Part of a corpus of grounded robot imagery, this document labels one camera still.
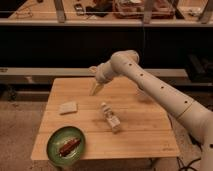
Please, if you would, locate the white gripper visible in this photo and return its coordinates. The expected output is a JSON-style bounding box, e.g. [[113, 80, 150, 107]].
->
[[89, 63, 111, 96]]

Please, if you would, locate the white sponge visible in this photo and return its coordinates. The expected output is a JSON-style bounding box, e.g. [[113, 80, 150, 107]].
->
[[59, 101, 78, 115]]

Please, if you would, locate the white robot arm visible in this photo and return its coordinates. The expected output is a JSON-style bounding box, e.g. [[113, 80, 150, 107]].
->
[[91, 50, 213, 171]]

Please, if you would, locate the white plastic bottle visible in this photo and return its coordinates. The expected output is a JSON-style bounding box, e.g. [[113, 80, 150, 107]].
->
[[101, 102, 121, 133]]

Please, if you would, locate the wooden table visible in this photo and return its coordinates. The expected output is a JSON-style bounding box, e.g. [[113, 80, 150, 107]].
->
[[31, 78, 179, 160]]

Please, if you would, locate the brown sausage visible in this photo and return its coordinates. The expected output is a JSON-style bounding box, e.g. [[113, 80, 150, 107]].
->
[[59, 138, 81, 157]]

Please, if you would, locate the green plate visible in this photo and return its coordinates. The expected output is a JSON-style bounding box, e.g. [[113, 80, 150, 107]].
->
[[46, 126, 86, 167]]

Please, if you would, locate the black device on shelf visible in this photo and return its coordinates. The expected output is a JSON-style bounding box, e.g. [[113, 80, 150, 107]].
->
[[74, 3, 85, 16]]

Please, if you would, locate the red tray on shelf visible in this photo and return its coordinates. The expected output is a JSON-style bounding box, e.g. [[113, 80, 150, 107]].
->
[[113, 0, 175, 19]]

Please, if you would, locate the black hanging cable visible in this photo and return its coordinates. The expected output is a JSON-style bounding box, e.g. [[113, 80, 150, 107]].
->
[[141, 21, 147, 54]]

